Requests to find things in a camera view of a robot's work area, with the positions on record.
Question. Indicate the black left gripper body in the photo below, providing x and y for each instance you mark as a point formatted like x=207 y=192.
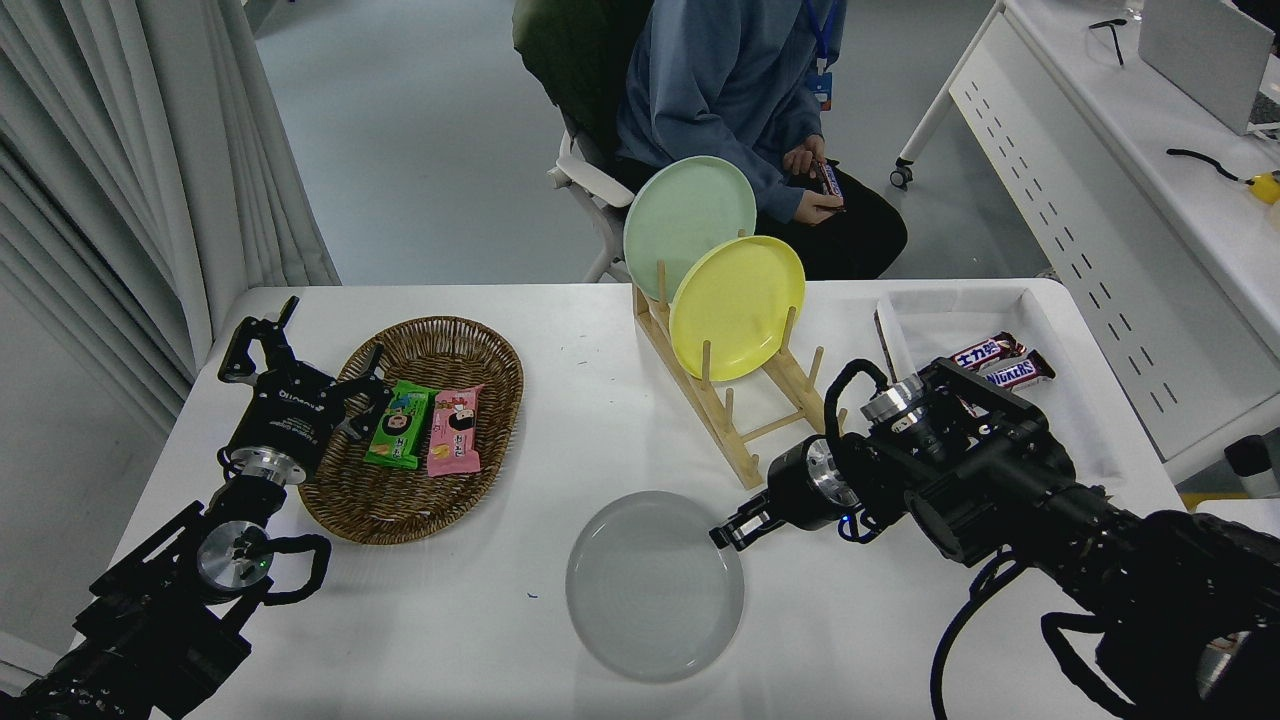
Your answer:
x=290 y=415

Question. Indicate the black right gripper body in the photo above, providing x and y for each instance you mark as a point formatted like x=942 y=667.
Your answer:
x=795 y=490

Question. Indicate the grey plate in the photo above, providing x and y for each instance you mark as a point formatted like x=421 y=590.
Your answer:
x=650 y=590

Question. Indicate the dark snack bar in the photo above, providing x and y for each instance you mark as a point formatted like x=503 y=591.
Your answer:
x=830 y=182

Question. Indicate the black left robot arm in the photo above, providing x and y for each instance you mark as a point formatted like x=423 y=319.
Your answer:
x=150 y=610

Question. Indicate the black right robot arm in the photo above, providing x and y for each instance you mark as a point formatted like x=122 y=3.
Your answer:
x=1020 y=500

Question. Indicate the wooden plate rack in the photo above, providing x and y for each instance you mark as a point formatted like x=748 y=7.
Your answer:
x=735 y=450

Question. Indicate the yellow plate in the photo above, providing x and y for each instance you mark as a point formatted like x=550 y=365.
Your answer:
x=738 y=300

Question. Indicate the pale green plate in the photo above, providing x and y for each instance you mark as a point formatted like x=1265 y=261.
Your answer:
x=680 y=215

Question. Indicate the person's right hand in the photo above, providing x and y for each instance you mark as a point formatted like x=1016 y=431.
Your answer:
x=818 y=207

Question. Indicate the person's left hand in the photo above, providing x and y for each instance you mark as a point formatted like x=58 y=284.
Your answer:
x=803 y=157

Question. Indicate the green snack bar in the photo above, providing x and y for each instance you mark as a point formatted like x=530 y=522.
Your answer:
x=398 y=428

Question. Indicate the pink snack bar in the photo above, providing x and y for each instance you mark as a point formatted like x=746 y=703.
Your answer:
x=456 y=432

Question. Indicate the brown wicker basket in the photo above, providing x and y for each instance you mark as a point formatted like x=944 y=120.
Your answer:
x=400 y=505

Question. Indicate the grey curtain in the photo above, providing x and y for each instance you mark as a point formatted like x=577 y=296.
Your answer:
x=110 y=180

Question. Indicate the white tray with cork base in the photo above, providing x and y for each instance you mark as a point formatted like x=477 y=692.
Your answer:
x=940 y=315

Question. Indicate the Snickers bar with Chinese print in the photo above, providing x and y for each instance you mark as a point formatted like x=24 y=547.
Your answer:
x=985 y=352

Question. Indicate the Snickers bar with Latin print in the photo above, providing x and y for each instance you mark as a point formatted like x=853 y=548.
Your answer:
x=1018 y=374

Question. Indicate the white chair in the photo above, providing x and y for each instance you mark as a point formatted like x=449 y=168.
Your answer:
x=590 y=185

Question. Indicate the dark green jacket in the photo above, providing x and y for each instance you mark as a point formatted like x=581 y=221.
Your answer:
x=575 y=60

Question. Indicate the person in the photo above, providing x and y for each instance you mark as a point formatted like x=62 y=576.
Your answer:
x=720 y=80

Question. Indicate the black and white bottle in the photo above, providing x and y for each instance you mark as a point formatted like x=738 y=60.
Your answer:
x=1252 y=465

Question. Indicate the white desk with perforated panel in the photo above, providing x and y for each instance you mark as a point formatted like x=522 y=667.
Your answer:
x=1100 y=130

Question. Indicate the black glasses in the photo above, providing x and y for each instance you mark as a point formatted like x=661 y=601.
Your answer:
x=1112 y=30

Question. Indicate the yellow object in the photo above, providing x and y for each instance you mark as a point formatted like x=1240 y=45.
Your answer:
x=1267 y=188

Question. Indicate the silver laptop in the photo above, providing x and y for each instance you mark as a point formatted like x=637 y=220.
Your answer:
x=1205 y=55

